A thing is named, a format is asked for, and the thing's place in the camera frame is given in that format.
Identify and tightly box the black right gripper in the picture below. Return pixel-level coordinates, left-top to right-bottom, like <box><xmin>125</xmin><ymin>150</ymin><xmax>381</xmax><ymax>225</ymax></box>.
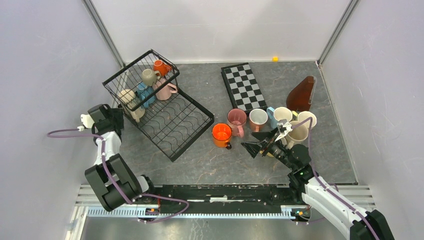
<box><xmin>240</xmin><ymin>126</ymin><xmax>295</xmax><ymax>170</ymax></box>

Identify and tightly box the cream mug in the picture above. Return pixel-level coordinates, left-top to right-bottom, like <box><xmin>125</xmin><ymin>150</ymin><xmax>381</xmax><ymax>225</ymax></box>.
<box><xmin>118</xmin><ymin>89</ymin><xmax>146</xmax><ymax>123</ymax></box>

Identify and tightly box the salmon pink mug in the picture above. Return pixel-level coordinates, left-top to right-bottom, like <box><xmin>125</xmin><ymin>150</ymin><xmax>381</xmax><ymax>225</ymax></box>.
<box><xmin>249</xmin><ymin>108</ymin><xmax>268</xmax><ymax>132</ymax></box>

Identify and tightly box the pink floral mug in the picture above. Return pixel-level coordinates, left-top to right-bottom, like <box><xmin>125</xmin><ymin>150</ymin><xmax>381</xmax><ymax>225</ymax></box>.
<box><xmin>227</xmin><ymin>108</ymin><xmax>247</xmax><ymax>138</ymax></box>

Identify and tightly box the light blue mug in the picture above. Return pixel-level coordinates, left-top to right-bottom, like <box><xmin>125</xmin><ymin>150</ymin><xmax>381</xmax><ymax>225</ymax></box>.
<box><xmin>266</xmin><ymin>107</ymin><xmax>293</xmax><ymax>129</ymax></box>

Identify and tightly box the blue cup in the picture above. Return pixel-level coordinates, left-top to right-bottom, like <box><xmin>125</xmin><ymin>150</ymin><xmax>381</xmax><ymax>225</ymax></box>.
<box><xmin>137</xmin><ymin>82</ymin><xmax>156</xmax><ymax>108</ymax></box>

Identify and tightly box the orange cup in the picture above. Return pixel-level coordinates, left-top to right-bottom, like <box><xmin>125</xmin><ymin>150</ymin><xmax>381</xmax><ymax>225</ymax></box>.
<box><xmin>211</xmin><ymin>123</ymin><xmax>232</xmax><ymax>150</ymax></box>

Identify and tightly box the tan tall cup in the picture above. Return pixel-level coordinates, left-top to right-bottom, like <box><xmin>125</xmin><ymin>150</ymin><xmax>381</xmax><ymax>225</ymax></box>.
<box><xmin>285</xmin><ymin>120</ymin><xmax>309</xmax><ymax>149</ymax></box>

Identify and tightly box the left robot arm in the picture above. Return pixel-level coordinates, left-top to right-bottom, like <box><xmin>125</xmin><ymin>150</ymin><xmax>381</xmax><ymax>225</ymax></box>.
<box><xmin>84</xmin><ymin>104</ymin><xmax>157</xmax><ymax>212</ymax></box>

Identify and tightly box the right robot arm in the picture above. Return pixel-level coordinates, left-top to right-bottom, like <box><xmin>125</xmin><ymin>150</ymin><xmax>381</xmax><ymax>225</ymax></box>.
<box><xmin>241</xmin><ymin>130</ymin><xmax>394</xmax><ymax>240</ymax></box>

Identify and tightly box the pale pink mug in rack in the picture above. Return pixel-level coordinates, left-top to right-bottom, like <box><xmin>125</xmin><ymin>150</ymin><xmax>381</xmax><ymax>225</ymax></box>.
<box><xmin>152</xmin><ymin>77</ymin><xmax>178</xmax><ymax>101</ymax></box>

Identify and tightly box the black dish rack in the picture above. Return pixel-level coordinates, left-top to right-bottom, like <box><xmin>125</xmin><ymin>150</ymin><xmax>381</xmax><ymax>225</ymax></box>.
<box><xmin>125</xmin><ymin>89</ymin><xmax>215</xmax><ymax>162</ymax></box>

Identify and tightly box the beige mug in basket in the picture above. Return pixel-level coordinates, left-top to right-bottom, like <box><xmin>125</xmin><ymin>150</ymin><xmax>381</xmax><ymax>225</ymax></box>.
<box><xmin>141</xmin><ymin>68</ymin><xmax>162</xmax><ymax>87</ymax></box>

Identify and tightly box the black white chessboard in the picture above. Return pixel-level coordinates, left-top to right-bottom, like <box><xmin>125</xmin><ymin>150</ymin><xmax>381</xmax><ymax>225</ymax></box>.
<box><xmin>221</xmin><ymin>62</ymin><xmax>268</xmax><ymax>115</ymax></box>

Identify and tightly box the brown wedge object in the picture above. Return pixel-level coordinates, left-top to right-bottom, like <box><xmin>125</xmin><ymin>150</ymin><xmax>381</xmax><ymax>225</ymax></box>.
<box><xmin>286</xmin><ymin>76</ymin><xmax>316</xmax><ymax>112</ymax></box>

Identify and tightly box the orange mug in basket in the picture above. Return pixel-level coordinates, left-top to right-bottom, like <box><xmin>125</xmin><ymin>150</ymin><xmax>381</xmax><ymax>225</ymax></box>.
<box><xmin>153</xmin><ymin>59</ymin><xmax>173</xmax><ymax>77</ymax></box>

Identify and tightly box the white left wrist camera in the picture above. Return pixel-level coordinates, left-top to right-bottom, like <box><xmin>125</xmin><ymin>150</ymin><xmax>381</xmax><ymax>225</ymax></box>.
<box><xmin>77</xmin><ymin>114</ymin><xmax>95</xmax><ymax>132</ymax></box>

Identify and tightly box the black wire basket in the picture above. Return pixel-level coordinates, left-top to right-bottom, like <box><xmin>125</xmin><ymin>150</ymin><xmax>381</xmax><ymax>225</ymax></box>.
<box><xmin>102</xmin><ymin>49</ymin><xmax>180</xmax><ymax>107</ymax></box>

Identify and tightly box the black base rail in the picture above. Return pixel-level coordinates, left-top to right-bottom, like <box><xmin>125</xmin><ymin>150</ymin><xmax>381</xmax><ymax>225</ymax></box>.
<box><xmin>133</xmin><ymin>184</ymin><xmax>312</xmax><ymax>215</ymax></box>

